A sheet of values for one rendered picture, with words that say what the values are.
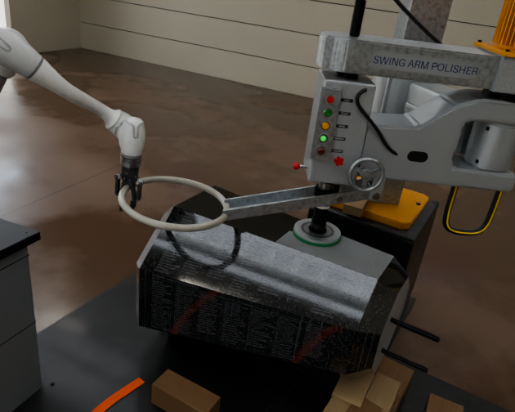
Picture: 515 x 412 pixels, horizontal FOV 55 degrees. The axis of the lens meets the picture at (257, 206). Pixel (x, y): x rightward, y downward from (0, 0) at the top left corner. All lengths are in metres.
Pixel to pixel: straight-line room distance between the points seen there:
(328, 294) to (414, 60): 0.96
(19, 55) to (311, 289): 1.40
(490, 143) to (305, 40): 6.45
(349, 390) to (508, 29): 1.60
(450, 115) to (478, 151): 0.23
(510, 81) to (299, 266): 1.07
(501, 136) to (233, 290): 1.26
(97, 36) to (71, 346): 8.48
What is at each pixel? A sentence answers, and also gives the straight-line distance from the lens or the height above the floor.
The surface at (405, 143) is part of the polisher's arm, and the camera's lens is 2.06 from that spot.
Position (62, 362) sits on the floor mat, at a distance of 2.76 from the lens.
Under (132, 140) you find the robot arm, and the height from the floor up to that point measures 1.18.
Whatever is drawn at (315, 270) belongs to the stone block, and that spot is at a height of 0.78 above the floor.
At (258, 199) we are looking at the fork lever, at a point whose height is 0.95.
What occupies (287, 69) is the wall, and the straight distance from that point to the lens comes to 8.59.
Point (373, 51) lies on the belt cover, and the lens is 1.93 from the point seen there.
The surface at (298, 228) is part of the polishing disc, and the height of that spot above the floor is 0.85.
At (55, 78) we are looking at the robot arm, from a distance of 2.05.
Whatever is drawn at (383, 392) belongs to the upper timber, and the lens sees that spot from 2.44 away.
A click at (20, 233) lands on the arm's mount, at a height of 0.83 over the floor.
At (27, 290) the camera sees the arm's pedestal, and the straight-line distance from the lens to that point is 2.29.
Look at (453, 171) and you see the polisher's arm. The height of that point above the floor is 1.23.
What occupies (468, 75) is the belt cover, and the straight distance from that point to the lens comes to 2.05.
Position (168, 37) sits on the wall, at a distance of 9.66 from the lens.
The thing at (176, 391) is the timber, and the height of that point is 0.14.
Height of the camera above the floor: 1.89
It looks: 26 degrees down
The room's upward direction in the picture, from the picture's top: 7 degrees clockwise
